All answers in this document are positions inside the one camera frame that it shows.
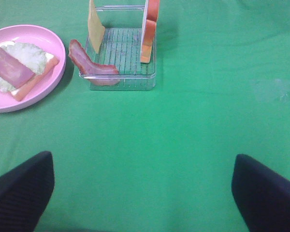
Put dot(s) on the right clear plastic tray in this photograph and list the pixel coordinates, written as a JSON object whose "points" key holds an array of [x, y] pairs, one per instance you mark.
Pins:
{"points": [[121, 46]]}

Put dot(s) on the bacon strip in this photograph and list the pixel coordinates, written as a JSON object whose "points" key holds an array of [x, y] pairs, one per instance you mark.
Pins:
{"points": [[85, 65], [13, 71]]}

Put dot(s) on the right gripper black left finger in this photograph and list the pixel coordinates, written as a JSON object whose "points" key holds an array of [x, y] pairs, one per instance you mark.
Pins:
{"points": [[25, 192]]}

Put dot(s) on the yellow cheese slice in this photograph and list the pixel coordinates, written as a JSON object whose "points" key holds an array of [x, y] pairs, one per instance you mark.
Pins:
{"points": [[95, 28]]}

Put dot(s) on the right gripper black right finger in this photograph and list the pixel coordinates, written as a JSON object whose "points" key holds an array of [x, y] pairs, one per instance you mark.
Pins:
{"points": [[262, 196]]}

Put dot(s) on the white bread slice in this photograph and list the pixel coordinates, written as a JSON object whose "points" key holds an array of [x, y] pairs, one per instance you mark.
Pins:
{"points": [[20, 93], [149, 26]]}

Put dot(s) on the green lettuce leaf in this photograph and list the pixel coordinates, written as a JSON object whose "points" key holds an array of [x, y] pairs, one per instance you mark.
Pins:
{"points": [[28, 54]]}

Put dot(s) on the green tablecloth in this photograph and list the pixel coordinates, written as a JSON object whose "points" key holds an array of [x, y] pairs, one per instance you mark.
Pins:
{"points": [[162, 160]]}

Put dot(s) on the pink round plate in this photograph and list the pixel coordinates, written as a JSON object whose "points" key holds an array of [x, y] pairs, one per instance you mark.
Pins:
{"points": [[47, 41]]}

